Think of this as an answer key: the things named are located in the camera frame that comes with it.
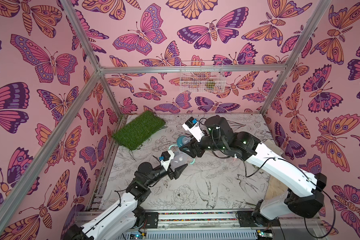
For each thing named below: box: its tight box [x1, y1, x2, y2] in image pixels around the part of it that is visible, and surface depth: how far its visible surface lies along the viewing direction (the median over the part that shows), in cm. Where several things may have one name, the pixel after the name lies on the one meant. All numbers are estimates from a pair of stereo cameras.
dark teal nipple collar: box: [177, 135, 187, 148], surface depth 63 cm
